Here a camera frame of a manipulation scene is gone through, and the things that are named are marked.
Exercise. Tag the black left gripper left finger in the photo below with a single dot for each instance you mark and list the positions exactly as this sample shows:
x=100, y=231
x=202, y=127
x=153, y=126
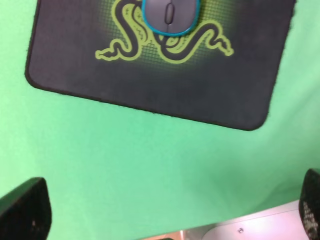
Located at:
x=25, y=212

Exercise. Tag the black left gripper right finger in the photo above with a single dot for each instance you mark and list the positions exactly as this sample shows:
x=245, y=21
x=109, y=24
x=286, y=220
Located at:
x=309, y=204

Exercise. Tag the grey teal computer mouse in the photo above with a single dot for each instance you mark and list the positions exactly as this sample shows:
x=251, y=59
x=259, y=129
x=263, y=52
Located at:
x=171, y=17

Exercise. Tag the black green mouse pad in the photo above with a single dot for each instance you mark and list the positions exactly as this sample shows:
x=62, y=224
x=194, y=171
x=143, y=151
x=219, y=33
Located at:
x=221, y=73

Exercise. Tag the green tablecloth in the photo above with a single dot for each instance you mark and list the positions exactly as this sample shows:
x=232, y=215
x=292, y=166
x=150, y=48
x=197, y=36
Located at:
x=116, y=173

